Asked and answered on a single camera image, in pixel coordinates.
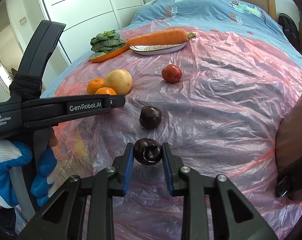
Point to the orange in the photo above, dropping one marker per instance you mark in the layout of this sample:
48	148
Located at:
94	85
106	90

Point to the orange oval dish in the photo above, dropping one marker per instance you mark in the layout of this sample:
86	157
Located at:
111	55

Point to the black backpack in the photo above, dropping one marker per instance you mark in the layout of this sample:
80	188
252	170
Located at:
290	30

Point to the left blue white gloved hand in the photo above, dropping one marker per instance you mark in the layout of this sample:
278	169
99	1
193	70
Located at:
14	156

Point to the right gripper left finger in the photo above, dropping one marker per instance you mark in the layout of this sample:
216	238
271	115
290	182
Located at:
62	217

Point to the green leafy bok choy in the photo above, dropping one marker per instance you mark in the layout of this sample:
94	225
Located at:
106	42

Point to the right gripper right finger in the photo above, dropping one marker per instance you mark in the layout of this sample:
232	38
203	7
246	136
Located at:
233	216

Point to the small red tomato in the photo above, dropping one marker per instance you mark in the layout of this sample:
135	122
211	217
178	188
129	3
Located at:
171	73

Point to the large orange carrot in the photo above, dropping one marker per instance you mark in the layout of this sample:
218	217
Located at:
164	37

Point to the dark plum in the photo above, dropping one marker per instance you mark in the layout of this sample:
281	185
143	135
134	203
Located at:
147	151
150	117

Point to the pink plastic sheet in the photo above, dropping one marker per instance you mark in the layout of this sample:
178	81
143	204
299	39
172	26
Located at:
236	139

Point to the yellow pear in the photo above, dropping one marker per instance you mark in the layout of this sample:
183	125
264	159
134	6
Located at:
120	80

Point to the white oval plate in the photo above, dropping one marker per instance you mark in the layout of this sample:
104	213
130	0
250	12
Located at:
157	49

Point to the white wardrobe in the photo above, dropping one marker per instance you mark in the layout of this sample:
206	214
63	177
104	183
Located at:
83	20

